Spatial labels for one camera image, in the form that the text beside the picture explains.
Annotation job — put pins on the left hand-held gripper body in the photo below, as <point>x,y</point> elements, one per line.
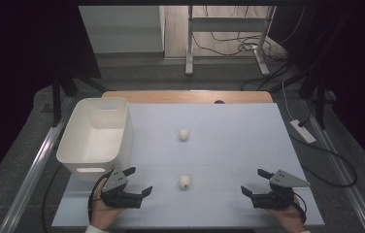
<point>116,181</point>

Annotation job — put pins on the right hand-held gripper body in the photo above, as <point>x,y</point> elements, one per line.
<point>281,184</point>

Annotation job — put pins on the white egg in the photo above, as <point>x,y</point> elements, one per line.
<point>183,134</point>
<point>184,181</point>

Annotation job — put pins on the white plastic bin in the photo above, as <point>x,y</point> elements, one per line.
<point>96,142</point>

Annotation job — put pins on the person's right hand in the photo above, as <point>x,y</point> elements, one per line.
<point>287,218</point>

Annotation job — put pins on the person's left hand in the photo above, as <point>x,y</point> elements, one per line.
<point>103,216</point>

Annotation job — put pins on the white table mat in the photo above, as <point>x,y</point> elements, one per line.
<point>222,145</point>

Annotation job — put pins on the white power strip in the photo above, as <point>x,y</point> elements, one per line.
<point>303,132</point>

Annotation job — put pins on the black stand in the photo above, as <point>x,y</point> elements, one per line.
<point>320,106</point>
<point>56,103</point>

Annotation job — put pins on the white cabinet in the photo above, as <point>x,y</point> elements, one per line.
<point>122,29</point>

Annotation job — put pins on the dark curtain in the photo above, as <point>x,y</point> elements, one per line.
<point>15,64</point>
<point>358,64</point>

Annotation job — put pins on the aluminium floor rail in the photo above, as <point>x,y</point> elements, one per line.
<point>31,181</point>
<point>360,207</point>

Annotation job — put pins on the white metal desk frame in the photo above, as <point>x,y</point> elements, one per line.
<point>189,48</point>

